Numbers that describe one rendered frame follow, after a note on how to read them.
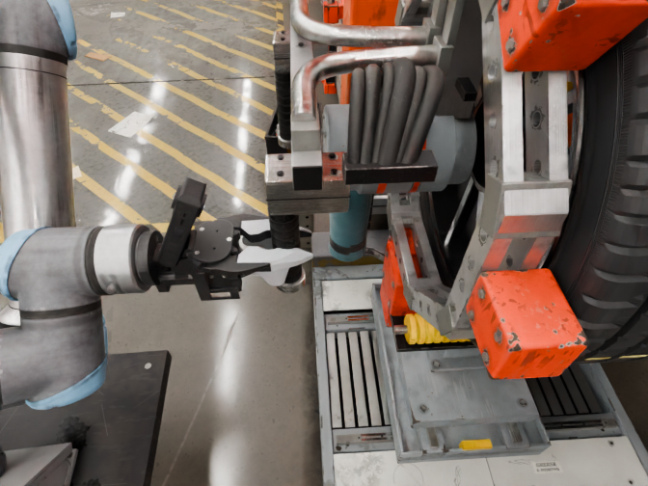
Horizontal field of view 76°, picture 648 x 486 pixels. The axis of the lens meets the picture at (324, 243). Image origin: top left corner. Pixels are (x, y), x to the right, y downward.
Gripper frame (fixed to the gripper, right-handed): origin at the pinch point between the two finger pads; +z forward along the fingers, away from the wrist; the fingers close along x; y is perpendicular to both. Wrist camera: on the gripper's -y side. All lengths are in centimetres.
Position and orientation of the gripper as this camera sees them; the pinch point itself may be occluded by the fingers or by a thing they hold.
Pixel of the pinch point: (301, 240)
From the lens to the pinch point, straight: 53.2
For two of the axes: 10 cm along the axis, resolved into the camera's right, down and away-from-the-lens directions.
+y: 0.0, 6.7, 7.4
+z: 10.0, -0.4, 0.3
